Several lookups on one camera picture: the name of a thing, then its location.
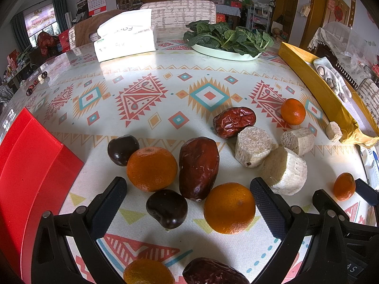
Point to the table with checkered cloth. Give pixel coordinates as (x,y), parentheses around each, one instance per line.
(228,10)

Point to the long gold box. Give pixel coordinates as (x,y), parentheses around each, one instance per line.
(322,94)

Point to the large white yam chunk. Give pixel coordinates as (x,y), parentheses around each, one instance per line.
(284,173)

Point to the patterned side chair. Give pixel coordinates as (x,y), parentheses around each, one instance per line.
(368,93)

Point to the sideboard with lace cloth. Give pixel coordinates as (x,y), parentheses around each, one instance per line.
(340,44)

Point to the white tissue pack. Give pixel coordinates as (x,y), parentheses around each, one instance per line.
(124,38)

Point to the red plastic tray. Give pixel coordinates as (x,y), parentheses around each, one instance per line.
(29,168)

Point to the small orange mandarin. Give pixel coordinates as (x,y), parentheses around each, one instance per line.
(292,111)
(344,186)

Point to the teal curtain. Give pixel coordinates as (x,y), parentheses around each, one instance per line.
(60,13)
(20,29)

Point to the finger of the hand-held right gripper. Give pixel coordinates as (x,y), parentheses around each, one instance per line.
(324,199)
(365,187)

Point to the white oval plate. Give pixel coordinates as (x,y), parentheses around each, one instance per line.
(225,54)

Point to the wrinkled red jujube date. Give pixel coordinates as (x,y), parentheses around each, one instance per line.
(213,272)
(234,121)

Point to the white wet wipes packet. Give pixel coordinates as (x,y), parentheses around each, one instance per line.
(370,165)

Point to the window with printed blind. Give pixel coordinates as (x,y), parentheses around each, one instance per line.
(40,17)

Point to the smooth red jujube date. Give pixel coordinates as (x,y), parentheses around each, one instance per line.
(198,168)

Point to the dark brown chestnut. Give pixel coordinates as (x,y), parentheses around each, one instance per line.
(123,149)
(167,208)

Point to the red gift box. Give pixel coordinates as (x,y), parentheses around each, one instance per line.
(63,41)

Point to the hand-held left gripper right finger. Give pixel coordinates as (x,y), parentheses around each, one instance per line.
(266,210)

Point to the metal storage rack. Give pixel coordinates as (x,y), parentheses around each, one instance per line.
(257,16)

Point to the grey work glove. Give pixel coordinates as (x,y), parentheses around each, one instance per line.
(333,78)

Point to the red patterned cloth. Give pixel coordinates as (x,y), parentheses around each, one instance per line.
(46,41)

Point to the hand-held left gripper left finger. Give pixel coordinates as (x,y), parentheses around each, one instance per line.
(114,196)

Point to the tiny white yam chunk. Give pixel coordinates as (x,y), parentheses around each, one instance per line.
(334,131)

